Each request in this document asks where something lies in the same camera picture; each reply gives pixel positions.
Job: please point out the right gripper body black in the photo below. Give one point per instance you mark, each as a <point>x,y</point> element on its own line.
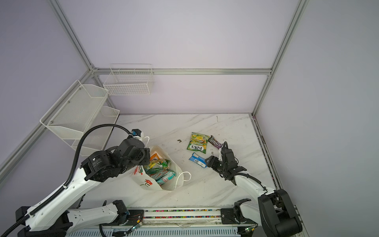
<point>225,168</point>

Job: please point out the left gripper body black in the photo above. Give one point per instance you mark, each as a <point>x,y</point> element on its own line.
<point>143,159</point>

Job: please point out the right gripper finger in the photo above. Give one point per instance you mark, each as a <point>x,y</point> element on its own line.
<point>213,163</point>
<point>226,151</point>

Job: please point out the blue snack packet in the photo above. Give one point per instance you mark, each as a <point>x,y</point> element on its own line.
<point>198,160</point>

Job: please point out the orange snack packet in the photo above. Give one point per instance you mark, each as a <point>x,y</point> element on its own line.
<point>155,156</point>

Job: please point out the white floral paper bag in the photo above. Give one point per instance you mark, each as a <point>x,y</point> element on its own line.
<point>148,182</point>

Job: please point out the teal snack packet top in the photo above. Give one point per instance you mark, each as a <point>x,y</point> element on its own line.
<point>165,177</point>

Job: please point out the green snack packet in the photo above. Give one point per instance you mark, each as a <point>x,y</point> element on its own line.
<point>156,167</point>

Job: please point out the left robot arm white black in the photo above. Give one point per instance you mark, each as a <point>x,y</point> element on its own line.
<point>77,186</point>

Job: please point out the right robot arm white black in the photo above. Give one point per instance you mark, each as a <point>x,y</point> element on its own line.
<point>260,195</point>

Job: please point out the brown purple candy bar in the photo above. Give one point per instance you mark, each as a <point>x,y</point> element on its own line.
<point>214,142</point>

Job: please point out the yellow-green snack packet back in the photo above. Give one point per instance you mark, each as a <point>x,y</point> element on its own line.
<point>198,142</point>

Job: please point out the lower white mesh shelf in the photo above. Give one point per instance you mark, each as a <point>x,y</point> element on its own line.
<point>97,139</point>

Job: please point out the white mesh shelf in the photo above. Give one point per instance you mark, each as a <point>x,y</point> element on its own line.
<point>97,139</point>
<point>72,115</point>

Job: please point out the upper white mesh shelf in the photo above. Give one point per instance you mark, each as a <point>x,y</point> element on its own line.
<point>72,115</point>

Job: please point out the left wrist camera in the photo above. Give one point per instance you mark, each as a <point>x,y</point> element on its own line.
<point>136,132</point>

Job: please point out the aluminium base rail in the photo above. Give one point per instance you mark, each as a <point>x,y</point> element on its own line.
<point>185,217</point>

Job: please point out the white wire basket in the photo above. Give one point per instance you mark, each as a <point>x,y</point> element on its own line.
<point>130,79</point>

